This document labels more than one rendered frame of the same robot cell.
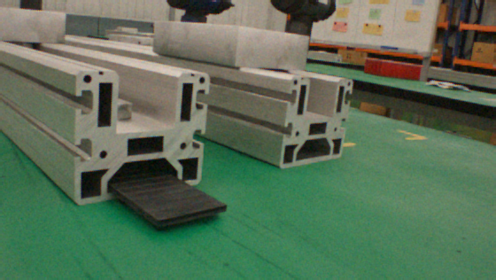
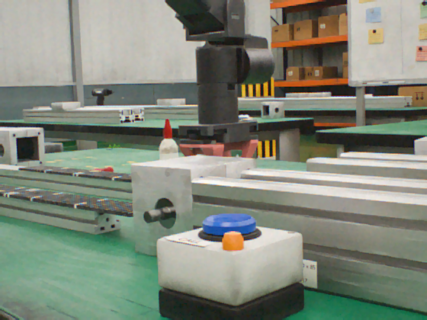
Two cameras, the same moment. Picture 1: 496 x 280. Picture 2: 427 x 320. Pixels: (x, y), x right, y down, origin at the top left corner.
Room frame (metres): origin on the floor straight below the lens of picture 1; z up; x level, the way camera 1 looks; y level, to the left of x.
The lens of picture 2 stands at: (0.18, 0.67, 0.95)
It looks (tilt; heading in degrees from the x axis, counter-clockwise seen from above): 6 degrees down; 358
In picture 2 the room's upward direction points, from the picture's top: 2 degrees counter-clockwise
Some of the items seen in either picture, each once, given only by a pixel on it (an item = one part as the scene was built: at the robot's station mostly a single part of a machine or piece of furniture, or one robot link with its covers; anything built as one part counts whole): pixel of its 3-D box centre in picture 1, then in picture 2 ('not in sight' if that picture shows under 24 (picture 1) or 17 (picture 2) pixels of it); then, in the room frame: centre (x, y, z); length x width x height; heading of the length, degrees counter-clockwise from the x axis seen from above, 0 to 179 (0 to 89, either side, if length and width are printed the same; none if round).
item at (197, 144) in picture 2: not in sight; (213, 161); (1.10, 0.64, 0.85); 0.07 x 0.07 x 0.09; 45
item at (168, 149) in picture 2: not in sight; (168, 148); (1.47, 0.71, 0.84); 0.04 x 0.04 x 0.12
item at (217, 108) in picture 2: (31, 9); (218, 110); (1.11, 0.63, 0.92); 0.10 x 0.07 x 0.07; 135
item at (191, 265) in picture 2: not in sight; (238, 269); (0.67, 0.64, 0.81); 0.10 x 0.08 x 0.06; 135
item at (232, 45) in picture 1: (226, 55); not in sight; (0.51, 0.04, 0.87); 0.16 x 0.11 x 0.07; 45
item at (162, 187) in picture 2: not in sight; (187, 206); (0.86, 0.67, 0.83); 0.12 x 0.09 x 0.10; 135
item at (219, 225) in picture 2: not in sight; (229, 229); (0.66, 0.64, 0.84); 0.04 x 0.04 x 0.02
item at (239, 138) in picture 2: not in sight; (226, 159); (1.12, 0.62, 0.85); 0.07 x 0.07 x 0.09; 45
